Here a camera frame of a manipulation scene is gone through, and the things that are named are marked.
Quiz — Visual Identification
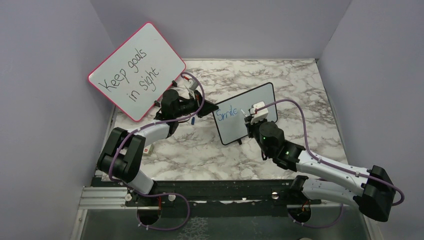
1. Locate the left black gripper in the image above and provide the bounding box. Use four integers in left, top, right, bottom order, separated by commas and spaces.
174, 90, 219, 119

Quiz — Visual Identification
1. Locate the black framed whiteboard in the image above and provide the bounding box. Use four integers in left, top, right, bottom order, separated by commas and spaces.
213, 82, 276, 145

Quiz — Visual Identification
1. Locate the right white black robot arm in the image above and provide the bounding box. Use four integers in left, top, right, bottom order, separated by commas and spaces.
244, 116, 396, 222

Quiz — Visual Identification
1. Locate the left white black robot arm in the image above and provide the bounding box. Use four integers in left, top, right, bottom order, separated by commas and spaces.
97, 89, 219, 206

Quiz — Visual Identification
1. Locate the pink framed whiteboard with writing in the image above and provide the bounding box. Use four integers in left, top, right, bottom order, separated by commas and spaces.
87, 22, 186, 122

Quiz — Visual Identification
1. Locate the small white red box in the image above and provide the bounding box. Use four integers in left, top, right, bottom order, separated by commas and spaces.
143, 145, 154, 156

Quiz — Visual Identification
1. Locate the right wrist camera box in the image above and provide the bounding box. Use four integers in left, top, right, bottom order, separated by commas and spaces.
248, 101, 269, 125

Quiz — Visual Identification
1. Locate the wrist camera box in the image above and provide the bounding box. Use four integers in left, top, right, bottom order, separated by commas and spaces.
184, 78, 199, 98
248, 101, 269, 125

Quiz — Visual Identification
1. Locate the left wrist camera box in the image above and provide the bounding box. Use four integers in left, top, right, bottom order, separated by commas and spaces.
184, 78, 199, 98

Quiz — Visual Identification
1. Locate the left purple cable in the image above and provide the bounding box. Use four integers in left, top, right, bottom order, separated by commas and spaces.
108, 72, 206, 232

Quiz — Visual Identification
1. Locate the purple cable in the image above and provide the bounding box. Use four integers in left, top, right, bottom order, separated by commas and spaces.
108, 72, 206, 232
253, 98, 406, 230

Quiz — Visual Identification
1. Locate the black aluminium mounting rail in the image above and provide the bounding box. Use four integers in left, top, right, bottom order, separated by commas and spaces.
77, 178, 374, 218

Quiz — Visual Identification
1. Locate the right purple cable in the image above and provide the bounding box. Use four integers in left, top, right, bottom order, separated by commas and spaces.
253, 98, 406, 230

